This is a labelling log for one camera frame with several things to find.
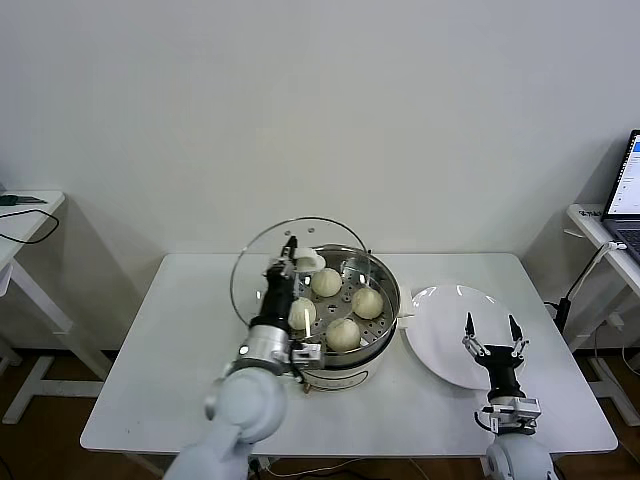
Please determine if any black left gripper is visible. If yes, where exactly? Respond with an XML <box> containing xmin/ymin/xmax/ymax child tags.
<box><xmin>257</xmin><ymin>235</ymin><xmax>307</xmax><ymax>332</ymax></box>

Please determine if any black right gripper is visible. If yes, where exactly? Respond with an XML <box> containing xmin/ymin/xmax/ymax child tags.
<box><xmin>462</xmin><ymin>312</ymin><xmax>530</xmax><ymax>401</ymax></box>

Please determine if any white steamed baozi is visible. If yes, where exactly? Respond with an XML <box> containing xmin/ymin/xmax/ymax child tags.
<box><xmin>288</xmin><ymin>296</ymin><xmax>318</xmax><ymax>331</ymax></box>
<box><xmin>312</xmin><ymin>267</ymin><xmax>344</xmax><ymax>297</ymax></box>
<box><xmin>351</xmin><ymin>287</ymin><xmax>385</xmax><ymax>320</ymax></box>
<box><xmin>325</xmin><ymin>317</ymin><xmax>362</xmax><ymax>352</ymax></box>

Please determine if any round glass pot lid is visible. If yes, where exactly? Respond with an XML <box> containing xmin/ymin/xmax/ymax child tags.
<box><xmin>228</xmin><ymin>214</ymin><xmax>375</xmax><ymax>347</ymax></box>

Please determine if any stainless steel steamer basket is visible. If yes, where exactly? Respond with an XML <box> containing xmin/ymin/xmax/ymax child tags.
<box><xmin>259</xmin><ymin>243</ymin><xmax>416</xmax><ymax>359</ymax></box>

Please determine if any white round plate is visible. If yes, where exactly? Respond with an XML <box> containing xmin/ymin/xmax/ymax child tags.
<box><xmin>403</xmin><ymin>283</ymin><xmax>530</xmax><ymax>392</ymax></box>

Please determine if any cream electric cooker base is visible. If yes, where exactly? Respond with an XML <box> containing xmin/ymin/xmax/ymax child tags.
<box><xmin>279</xmin><ymin>319</ymin><xmax>412</xmax><ymax>397</ymax></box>

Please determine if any white side table with laptop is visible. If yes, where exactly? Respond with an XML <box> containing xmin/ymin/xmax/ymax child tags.
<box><xmin>566</xmin><ymin>202</ymin><xmax>640</xmax><ymax>427</ymax></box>

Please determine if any open laptop computer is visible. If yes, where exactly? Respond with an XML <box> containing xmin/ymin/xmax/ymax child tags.
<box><xmin>601</xmin><ymin>128</ymin><xmax>640</xmax><ymax>266</ymax></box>

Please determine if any white power strip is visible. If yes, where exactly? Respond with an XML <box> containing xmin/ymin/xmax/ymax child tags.
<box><xmin>248</xmin><ymin>457</ymin><xmax>282</xmax><ymax>477</ymax></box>

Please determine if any dark green flat tool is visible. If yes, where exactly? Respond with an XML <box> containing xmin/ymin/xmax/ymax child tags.
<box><xmin>0</xmin><ymin>193</ymin><xmax>50</xmax><ymax>206</ymax></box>

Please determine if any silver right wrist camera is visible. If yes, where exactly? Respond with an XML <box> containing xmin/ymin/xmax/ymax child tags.
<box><xmin>474</xmin><ymin>398</ymin><xmax>543</xmax><ymax>437</ymax></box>

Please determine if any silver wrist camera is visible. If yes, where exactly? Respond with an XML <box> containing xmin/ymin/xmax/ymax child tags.
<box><xmin>474</xmin><ymin>398</ymin><xmax>543</xmax><ymax>437</ymax></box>
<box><xmin>288</xmin><ymin>341</ymin><xmax>325</xmax><ymax>372</ymax></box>

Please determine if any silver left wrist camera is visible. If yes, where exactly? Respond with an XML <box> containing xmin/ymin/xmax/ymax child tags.
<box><xmin>288</xmin><ymin>341</ymin><xmax>325</xmax><ymax>372</ymax></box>

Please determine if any white laptop charging cable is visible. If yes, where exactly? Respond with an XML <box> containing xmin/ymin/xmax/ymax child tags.
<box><xmin>568</xmin><ymin>241</ymin><xmax>627</xmax><ymax>302</ymax></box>

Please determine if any white cable under table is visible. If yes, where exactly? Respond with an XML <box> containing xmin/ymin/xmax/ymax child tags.
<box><xmin>267</xmin><ymin>455</ymin><xmax>364</xmax><ymax>475</ymax></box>

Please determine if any black looped cable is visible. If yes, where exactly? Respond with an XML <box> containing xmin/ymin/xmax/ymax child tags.
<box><xmin>0</xmin><ymin>208</ymin><xmax>61</xmax><ymax>246</ymax></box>

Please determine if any white side table with cable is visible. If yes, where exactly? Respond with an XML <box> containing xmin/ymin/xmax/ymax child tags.
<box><xmin>0</xmin><ymin>188</ymin><xmax>120</xmax><ymax>426</ymax></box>

